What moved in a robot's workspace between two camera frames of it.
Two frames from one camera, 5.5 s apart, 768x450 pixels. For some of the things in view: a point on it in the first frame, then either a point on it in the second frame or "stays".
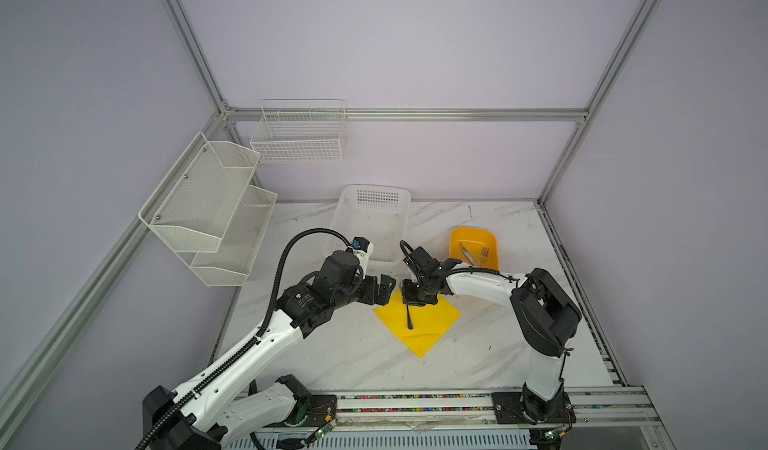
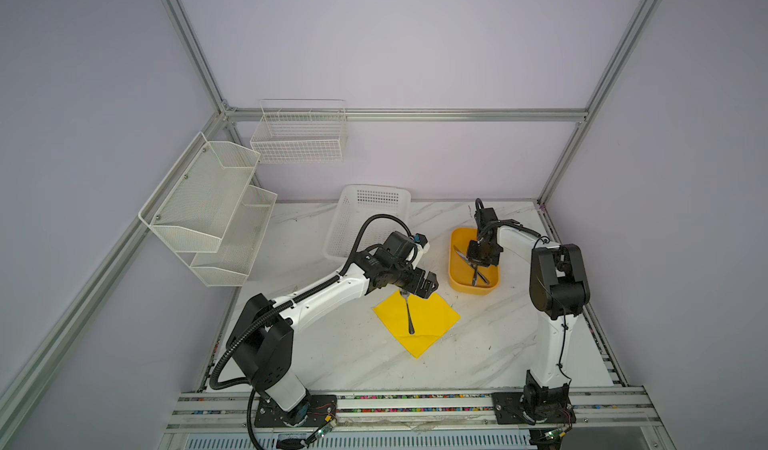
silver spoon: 409,319 stays
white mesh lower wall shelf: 231,264 stays
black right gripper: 407,299 -> 471,256
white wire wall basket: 308,130 stays
